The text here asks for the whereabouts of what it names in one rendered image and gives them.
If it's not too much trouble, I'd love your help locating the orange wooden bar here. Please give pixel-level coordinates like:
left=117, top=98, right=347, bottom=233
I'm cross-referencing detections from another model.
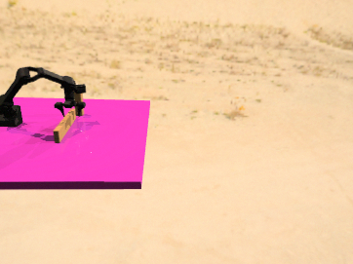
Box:
left=54, top=108, right=76, bottom=143

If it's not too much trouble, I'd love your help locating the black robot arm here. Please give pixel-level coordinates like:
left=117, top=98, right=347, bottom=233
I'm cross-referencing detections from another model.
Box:
left=0, top=66, right=87, bottom=118

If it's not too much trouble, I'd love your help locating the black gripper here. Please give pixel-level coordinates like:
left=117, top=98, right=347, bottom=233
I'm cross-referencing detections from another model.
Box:
left=55, top=95, right=86, bottom=117

